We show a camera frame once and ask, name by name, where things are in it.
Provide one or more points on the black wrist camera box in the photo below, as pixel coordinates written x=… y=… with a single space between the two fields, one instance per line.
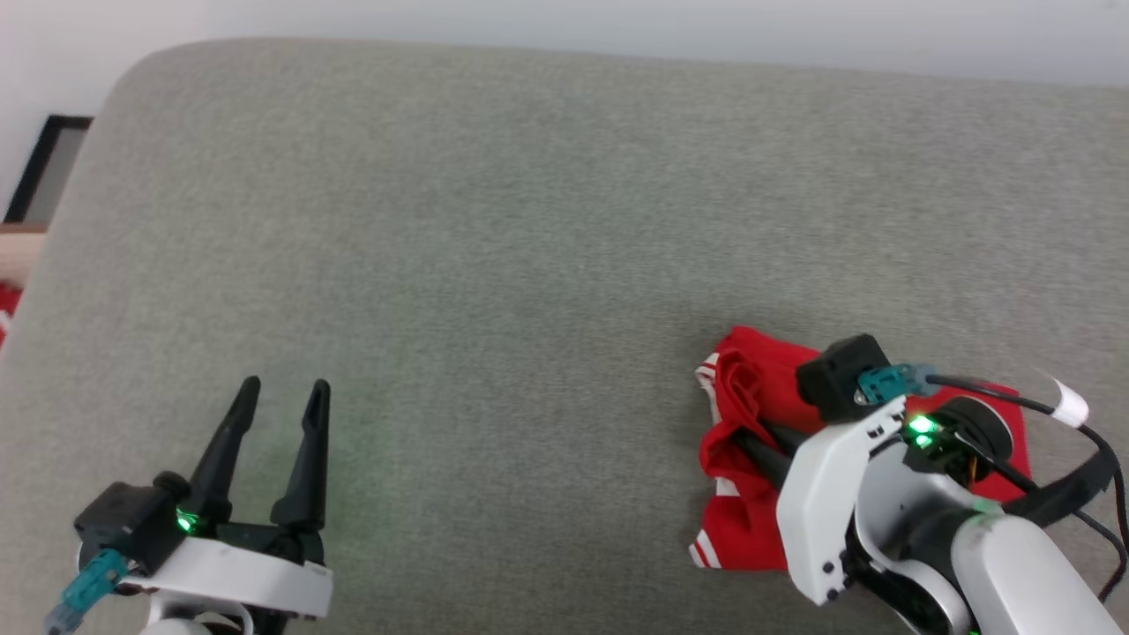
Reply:
x=128 y=520
x=838 y=375

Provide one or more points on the red shirt with white trim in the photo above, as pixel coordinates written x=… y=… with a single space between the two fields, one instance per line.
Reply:
x=750 y=414

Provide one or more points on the red and white object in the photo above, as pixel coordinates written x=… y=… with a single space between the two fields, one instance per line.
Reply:
x=7 y=313

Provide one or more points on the light wooden object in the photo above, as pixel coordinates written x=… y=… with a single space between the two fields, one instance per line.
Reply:
x=19 y=254

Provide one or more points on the black picture frame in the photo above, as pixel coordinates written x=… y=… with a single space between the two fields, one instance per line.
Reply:
x=40 y=168

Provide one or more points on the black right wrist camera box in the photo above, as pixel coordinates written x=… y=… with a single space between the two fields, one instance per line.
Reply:
x=838 y=375

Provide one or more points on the grey fabric sofa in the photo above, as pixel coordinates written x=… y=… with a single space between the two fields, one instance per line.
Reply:
x=529 y=265

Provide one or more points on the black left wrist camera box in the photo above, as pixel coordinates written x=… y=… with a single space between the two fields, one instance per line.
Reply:
x=128 y=520

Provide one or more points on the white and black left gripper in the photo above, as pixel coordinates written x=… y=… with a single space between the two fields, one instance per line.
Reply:
x=238 y=569

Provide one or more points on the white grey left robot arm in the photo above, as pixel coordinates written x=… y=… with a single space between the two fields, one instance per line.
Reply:
x=203 y=624

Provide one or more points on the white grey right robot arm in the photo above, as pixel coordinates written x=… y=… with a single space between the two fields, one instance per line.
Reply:
x=979 y=556

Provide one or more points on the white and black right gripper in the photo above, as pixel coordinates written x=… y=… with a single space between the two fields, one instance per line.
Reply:
x=838 y=494

